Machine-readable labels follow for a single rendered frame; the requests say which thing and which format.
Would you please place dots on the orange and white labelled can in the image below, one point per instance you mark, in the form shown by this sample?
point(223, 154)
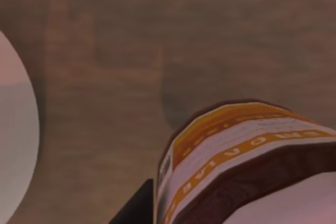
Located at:
point(236, 161)

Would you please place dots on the white round plate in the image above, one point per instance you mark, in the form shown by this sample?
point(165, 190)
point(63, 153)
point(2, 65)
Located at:
point(15, 129)

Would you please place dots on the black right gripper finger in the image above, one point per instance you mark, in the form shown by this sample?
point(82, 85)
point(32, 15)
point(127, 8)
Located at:
point(138, 205)

